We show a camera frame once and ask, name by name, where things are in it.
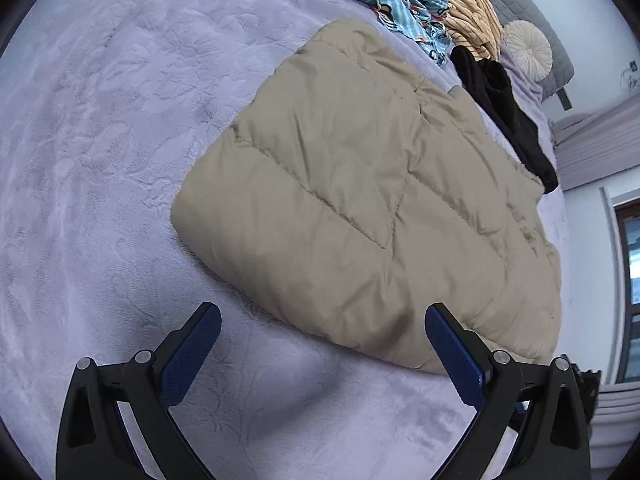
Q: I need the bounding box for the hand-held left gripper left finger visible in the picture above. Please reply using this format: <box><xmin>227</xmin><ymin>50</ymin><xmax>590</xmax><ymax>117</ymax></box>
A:
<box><xmin>56</xmin><ymin>302</ymin><xmax>222</xmax><ymax>480</ymax></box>

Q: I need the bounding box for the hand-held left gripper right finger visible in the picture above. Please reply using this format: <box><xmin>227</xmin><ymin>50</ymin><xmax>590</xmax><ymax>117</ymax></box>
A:
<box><xmin>424</xmin><ymin>302</ymin><xmax>593</xmax><ymax>480</ymax></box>

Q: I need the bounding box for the beige puffer jacket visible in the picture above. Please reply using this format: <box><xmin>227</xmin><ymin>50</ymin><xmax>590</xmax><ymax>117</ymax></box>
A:
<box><xmin>170</xmin><ymin>17</ymin><xmax>563</xmax><ymax>376</ymax></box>

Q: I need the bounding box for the dark framed window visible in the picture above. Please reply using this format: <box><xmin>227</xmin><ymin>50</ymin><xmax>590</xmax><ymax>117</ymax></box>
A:
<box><xmin>612</xmin><ymin>200</ymin><xmax>640</xmax><ymax>386</ymax></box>

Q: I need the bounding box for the lilac plush blanket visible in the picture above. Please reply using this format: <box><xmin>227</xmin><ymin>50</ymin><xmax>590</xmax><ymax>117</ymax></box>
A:
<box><xmin>0</xmin><ymin>0</ymin><xmax>566</xmax><ymax>480</ymax></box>

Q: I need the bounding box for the grey curtain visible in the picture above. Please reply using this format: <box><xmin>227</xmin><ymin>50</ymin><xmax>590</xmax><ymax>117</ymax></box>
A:
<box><xmin>552</xmin><ymin>110</ymin><xmax>640</xmax><ymax>191</ymax></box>

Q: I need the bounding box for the black garment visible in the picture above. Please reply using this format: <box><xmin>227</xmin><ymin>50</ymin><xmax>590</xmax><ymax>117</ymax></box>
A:
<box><xmin>450</xmin><ymin>46</ymin><xmax>559</xmax><ymax>195</ymax></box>

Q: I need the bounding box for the round cream pillow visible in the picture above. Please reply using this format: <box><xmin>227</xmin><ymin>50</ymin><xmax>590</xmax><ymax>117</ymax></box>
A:
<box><xmin>501</xmin><ymin>21</ymin><xmax>553</xmax><ymax>82</ymax></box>

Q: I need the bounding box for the yellow striped fleece garment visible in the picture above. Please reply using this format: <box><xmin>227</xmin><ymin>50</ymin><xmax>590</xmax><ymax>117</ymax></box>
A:
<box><xmin>442</xmin><ymin>0</ymin><xmax>505</xmax><ymax>63</ymax></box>

